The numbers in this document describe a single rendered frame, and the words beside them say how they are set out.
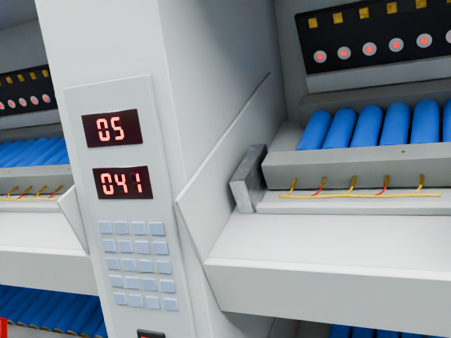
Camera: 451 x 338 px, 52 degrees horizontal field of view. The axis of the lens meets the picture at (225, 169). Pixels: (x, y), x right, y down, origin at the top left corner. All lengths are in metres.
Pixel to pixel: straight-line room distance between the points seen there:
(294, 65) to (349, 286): 0.25
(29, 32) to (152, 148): 0.39
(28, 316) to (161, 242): 0.35
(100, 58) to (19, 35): 0.36
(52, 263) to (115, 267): 0.08
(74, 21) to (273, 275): 0.20
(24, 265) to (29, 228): 0.03
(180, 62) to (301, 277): 0.15
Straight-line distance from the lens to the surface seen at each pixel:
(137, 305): 0.34
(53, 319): 0.60
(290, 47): 0.45
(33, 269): 0.42
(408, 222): 0.29
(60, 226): 0.41
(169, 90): 0.28
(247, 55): 0.38
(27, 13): 0.59
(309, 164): 0.32
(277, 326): 0.42
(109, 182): 0.31
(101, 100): 0.30
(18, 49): 0.67
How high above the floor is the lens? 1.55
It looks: 11 degrees down
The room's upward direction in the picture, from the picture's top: 8 degrees counter-clockwise
